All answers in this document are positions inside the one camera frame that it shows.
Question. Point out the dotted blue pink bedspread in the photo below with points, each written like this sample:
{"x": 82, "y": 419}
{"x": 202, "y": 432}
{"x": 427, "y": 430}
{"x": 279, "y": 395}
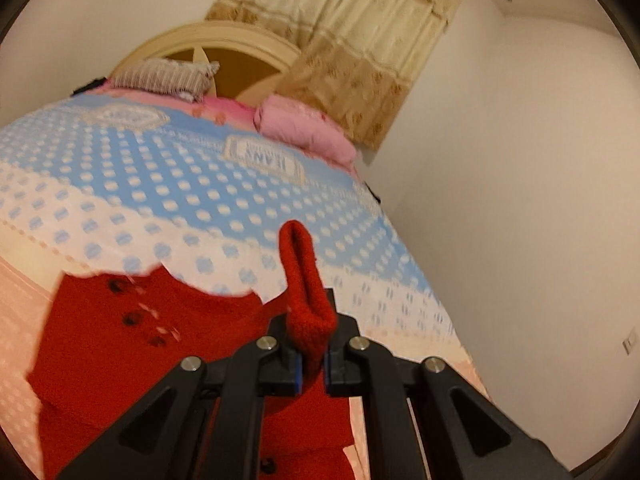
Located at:
{"x": 150, "y": 185}

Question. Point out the red knit cardigan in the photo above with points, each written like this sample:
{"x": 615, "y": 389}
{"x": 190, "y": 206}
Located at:
{"x": 100, "y": 335}

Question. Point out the striped pillow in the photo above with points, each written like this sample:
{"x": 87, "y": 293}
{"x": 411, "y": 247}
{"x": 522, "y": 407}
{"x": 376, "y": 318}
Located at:
{"x": 160, "y": 77}

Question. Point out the cream wooden headboard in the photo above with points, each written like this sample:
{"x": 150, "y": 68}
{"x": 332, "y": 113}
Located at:
{"x": 250, "y": 62}

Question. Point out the white wall socket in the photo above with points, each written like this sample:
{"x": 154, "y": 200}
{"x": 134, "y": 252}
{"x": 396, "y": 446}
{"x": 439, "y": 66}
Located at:
{"x": 630, "y": 342}

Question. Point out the beige patterned curtain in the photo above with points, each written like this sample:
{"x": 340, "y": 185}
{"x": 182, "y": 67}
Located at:
{"x": 345, "y": 35}

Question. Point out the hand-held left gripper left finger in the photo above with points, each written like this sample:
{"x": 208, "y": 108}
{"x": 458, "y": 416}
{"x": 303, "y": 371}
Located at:
{"x": 298, "y": 373}

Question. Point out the pink pillow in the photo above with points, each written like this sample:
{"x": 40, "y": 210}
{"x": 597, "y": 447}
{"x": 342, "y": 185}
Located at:
{"x": 305, "y": 127}

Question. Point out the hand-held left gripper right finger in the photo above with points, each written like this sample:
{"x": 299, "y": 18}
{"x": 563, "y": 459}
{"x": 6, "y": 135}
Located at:
{"x": 326, "y": 373}

